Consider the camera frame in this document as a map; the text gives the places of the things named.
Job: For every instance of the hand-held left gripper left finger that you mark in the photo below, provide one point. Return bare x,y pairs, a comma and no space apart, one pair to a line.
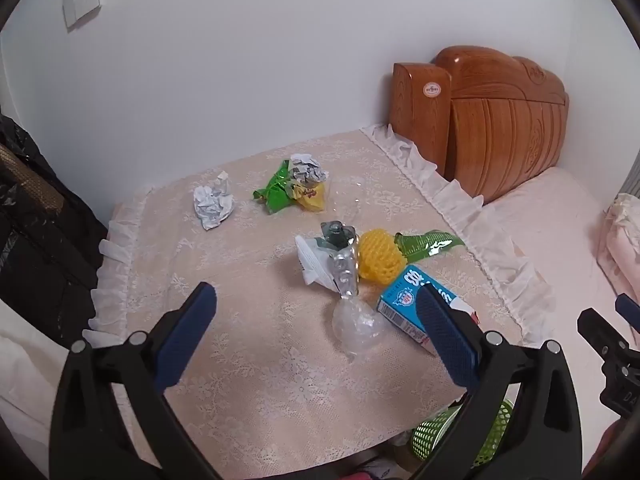
186,340

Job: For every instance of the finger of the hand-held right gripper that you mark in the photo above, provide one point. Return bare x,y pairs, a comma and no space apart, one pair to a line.
629,310
600,332

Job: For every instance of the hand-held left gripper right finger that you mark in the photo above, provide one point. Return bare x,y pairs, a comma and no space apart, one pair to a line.
447,340

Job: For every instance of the green mesh basket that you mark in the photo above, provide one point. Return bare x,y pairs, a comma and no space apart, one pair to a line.
435,432

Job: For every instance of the silver foil wrapper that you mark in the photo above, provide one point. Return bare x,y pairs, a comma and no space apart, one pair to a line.
344,272

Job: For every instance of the person's right forearm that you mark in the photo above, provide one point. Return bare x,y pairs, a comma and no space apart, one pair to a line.
605,452

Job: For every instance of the blue carton box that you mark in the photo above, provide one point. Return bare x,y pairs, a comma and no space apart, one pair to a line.
405,302

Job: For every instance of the folded pink blanket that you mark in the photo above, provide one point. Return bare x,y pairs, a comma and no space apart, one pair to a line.
622,245

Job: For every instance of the clear plastic bag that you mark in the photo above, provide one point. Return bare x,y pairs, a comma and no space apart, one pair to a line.
357,325

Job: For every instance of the pink bed mattress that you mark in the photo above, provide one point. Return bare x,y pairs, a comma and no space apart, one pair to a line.
560,240

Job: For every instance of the long green wrapper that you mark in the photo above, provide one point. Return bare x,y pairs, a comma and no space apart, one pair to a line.
425,244

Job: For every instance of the yellow foam fruit net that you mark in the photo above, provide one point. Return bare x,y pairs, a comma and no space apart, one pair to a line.
380,256

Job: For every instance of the crumpled white paper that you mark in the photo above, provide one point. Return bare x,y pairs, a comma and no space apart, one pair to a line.
212,205

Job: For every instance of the white paper packet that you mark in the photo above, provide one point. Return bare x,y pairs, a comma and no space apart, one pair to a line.
312,260

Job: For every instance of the grey-green crumpled wrapper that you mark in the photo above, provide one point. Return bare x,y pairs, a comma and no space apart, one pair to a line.
337,234

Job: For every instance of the white cloth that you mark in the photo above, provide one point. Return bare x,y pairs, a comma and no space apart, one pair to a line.
25,360

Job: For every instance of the crumpled green wrapper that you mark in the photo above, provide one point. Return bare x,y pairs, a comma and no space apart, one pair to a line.
275,195

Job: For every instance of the black bag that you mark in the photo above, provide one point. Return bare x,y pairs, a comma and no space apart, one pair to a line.
40,240

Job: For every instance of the yellow snack packet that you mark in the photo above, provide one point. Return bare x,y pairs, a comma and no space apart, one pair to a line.
312,199

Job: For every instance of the crumpled newspaper ball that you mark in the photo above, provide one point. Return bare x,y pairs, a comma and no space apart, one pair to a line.
306,170

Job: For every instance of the wooden headboard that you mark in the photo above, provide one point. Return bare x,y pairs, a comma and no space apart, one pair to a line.
490,125

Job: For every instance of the white wall switch plate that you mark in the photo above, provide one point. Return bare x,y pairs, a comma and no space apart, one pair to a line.
82,0

